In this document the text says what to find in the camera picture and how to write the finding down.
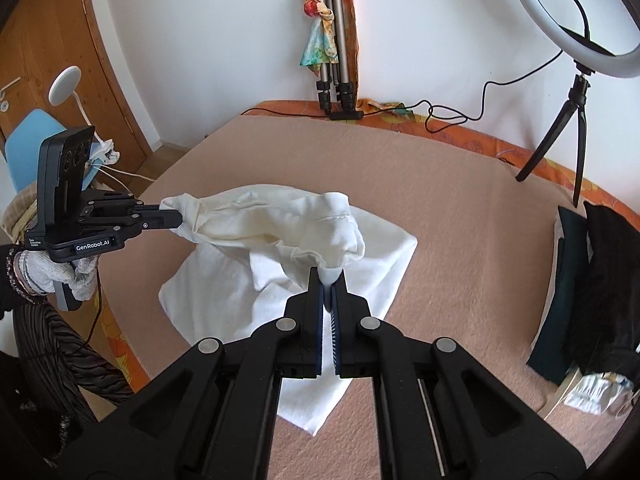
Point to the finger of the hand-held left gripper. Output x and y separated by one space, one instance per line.
160 220

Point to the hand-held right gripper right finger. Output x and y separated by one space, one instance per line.
350 340

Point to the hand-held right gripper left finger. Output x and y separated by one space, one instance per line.
300 340

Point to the white T-shirt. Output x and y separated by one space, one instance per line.
215 300

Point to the person's left hand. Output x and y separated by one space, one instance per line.
45 275

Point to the blue chair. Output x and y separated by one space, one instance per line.
30 135

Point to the white round clamp lamp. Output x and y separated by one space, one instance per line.
64 87

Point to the person's dark striped pants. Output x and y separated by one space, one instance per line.
75 360

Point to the wooden door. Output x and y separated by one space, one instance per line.
50 20

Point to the folded dark green cloth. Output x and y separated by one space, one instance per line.
560 320

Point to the folded white cloth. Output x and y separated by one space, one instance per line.
556 240

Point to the colourful knotted scarf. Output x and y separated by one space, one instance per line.
320 40

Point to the crumpled plastic packet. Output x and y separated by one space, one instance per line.
595 390

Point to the folded silver tripod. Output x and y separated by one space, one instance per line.
341 35

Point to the black garment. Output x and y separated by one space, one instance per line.
610 285

